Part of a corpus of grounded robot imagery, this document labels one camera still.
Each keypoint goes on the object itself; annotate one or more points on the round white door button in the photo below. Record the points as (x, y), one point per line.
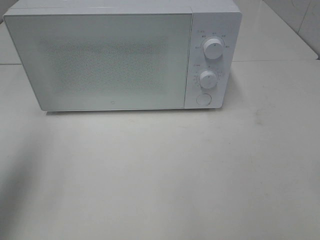
(204, 99)

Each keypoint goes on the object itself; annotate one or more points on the white lower timer knob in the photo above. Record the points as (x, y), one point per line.
(208, 79)

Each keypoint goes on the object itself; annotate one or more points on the white microwave door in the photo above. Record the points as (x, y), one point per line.
(104, 62)

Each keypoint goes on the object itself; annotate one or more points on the white upper power knob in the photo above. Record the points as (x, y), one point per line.
(213, 48)

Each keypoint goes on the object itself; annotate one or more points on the white microwave oven body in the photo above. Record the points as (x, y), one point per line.
(209, 18)

